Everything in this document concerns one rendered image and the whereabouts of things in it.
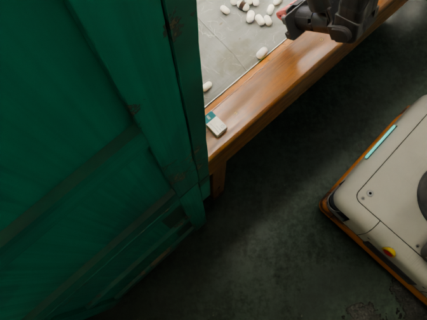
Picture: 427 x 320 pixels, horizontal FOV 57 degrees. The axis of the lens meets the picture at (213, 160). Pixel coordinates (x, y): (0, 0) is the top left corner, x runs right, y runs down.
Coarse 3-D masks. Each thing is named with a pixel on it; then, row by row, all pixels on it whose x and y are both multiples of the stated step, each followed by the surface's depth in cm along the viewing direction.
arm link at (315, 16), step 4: (320, 12) 85; (324, 12) 84; (312, 16) 89; (316, 16) 88; (320, 16) 87; (324, 16) 86; (328, 16) 85; (312, 20) 89; (316, 20) 88; (320, 20) 87; (324, 20) 86; (328, 20) 86; (312, 24) 89; (316, 24) 88; (320, 24) 87; (324, 24) 86; (328, 24) 86; (316, 28) 89; (320, 28) 88; (324, 28) 87; (320, 32) 90; (324, 32) 89; (328, 32) 87
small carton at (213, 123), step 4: (208, 112) 98; (212, 112) 98; (208, 116) 98; (212, 116) 98; (216, 116) 98; (208, 120) 98; (212, 120) 98; (216, 120) 98; (220, 120) 98; (208, 124) 98; (212, 124) 98; (216, 124) 98; (220, 124) 98; (224, 124) 98; (208, 128) 98; (212, 128) 97; (216, 128) 97; (220, 128) 97; (224, 128) 97; (212, 132) 98; (216, 132) 97; (220, 132) 97; (216, 136) 98
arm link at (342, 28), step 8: (312, 0) 83; (320, 0) 83; (328, 0) 81; (336, 0) 82; (312, 8) 85; (320, 8) 84; (328, 8) 82; (336, 8) 83; (336, 32) 82; (344, 32) 80; (336, 40) 84; (344, 40) 82
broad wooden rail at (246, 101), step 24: (384, 0) 109; (408, 0) 129; (288, 48) 105; (312, 48) 105; (336, 48) 106; (264, 72) 103; (288, 72) 103; (312, 72) 106; (240, 96) 102; (264, 96) 102; (288, 96) 108; (240, 120) 100; (264, 120) 110; (216, 144) 98; (240, 144) 111; (216, 168) 113
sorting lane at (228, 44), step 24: (216, 0) 112; (264, 0) 112; (288, 0) 112; (216, 24) 110; (240, 24) 110; (264, 24) 110; (216, 48) 108; (240, 48) 108; (216, 72) 106; (240, 72) 106; (216, 96) 104
